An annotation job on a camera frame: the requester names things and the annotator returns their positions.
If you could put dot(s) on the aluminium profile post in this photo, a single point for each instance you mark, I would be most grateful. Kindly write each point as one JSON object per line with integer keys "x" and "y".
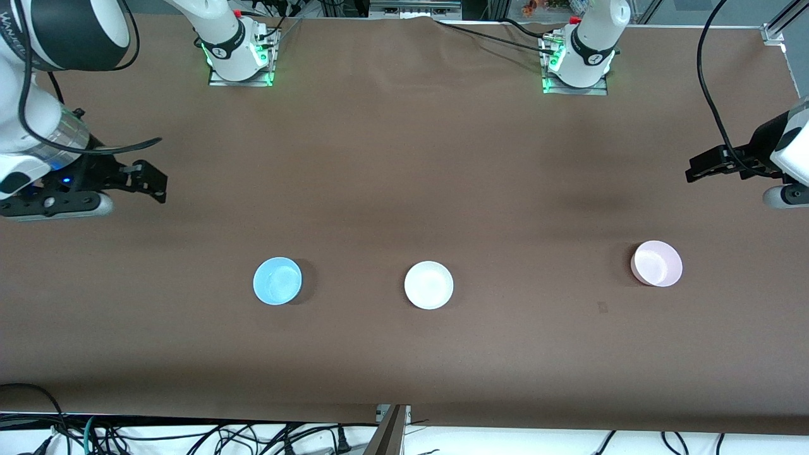
{"x": 389, "y": 433}

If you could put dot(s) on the blue plastic bowl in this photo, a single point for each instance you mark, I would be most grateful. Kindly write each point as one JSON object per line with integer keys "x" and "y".
{"x": 277, "y": 281}

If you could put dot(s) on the orange background object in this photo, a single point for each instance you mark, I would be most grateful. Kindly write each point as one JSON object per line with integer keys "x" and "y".
{"x": 537, "y": 5}

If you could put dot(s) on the pink plastic bowl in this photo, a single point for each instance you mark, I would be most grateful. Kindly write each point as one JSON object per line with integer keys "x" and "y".
{"x": 658, "y": 262}

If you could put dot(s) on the aluminium corner frame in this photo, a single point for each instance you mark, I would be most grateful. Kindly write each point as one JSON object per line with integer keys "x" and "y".
{"x": 780, "y": 28}

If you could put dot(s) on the brown table cloth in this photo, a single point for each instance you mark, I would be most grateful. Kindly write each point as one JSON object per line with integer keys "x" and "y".
{"x": 404, "y": 177}

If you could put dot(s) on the black power plug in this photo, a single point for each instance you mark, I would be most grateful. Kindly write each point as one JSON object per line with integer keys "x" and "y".
{"x": 342, "y": 440}

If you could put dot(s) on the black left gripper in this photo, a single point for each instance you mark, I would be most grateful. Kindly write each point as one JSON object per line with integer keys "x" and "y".
{"x": 760, "y": 146}

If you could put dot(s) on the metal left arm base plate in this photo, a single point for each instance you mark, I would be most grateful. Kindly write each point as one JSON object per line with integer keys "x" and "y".
{"x": 588, "y": 91}

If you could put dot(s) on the white plastic bowl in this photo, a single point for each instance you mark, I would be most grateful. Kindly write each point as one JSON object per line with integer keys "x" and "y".
{"x": 428, "y": 285}

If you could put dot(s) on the grey power strip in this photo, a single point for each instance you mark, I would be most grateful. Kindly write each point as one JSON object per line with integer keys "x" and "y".
{"x": 414, "y": 9}

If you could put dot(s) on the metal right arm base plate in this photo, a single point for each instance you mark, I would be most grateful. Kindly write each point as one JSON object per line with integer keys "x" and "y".
{"x": 218, "y": 79}

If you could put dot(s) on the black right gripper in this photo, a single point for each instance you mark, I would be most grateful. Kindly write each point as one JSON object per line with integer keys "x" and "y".
{"x": 95, "y": 169}

